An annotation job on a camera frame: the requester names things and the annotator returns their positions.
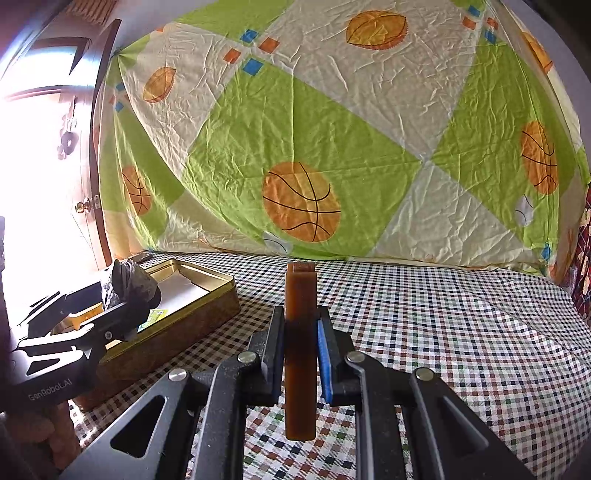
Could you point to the person's left hand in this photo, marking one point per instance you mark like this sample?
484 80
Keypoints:
51 431

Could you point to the brass door knob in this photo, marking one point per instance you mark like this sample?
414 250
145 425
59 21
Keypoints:
83 206

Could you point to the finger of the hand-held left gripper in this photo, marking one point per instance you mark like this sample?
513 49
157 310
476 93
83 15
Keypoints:
69 300
120 323

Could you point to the black flat case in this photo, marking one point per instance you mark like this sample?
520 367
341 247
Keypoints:
143 255

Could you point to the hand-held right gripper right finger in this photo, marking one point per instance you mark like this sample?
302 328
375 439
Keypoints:
324 364

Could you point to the checkered tablecloth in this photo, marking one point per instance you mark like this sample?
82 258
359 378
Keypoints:
461 332

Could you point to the brown wooden door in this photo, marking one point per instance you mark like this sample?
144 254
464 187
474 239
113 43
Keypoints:
92 69

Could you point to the door ornament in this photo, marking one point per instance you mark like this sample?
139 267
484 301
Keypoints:
68 138

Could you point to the basketball print bed sheet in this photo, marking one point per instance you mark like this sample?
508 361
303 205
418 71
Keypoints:
346 115

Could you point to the red bear print cloth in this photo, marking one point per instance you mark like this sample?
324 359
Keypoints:
582 258

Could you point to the brown bar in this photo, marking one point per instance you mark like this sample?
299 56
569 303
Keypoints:
300 323

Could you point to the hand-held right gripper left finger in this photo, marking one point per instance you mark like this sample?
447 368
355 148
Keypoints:
272 355

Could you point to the gold tin box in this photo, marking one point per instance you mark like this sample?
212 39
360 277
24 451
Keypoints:
184 341

